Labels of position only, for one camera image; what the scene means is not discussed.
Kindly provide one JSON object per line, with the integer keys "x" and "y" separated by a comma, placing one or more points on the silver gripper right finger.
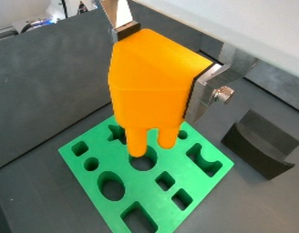
{"x": 209, "y": 88}

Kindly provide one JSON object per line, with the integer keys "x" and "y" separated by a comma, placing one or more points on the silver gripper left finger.
{"x": 125, "y": 26}

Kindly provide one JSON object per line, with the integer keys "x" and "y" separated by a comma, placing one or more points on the orange three prong block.
{"x": 152, "y": 74}

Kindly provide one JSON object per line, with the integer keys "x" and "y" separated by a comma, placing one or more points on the green shape sorter board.
{"x": 145, "y": 194}

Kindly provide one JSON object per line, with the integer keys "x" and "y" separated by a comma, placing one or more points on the black curved bracket block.
{"x": 263, "y": 144}

